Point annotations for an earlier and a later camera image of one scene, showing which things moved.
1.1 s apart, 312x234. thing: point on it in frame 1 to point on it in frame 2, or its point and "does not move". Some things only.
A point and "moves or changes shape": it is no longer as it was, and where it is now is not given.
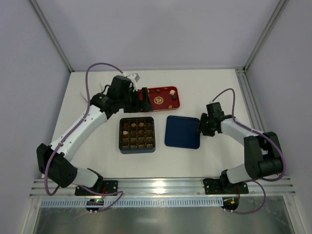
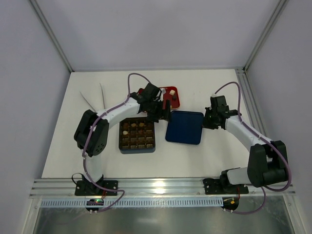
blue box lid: x=182 y=132 moves or changes shape
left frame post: x=52 y=34 does not move
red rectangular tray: x=163 y=98 does not move
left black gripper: x=136 y=100 to x=160 y=112
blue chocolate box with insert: x=136 y=135 does not move
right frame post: x=281 y=6 does not move
